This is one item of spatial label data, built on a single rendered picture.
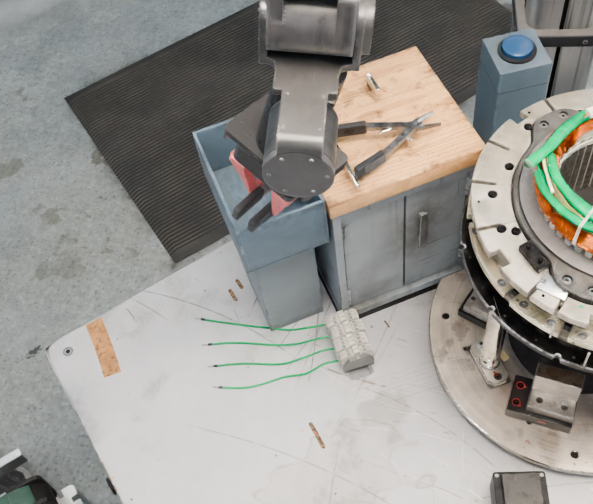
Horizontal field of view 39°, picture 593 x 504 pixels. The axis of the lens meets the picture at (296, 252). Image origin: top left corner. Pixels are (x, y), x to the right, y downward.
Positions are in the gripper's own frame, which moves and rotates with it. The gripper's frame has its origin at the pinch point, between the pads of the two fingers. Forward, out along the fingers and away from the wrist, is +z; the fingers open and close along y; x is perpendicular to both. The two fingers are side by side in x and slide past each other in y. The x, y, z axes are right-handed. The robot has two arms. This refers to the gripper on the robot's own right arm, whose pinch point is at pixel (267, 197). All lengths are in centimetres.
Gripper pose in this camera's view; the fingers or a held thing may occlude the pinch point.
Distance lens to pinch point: 84.9
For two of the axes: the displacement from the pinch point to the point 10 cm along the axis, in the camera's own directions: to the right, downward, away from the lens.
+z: -2.2, 5.0, 8.4
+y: 7.5, 6.3, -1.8
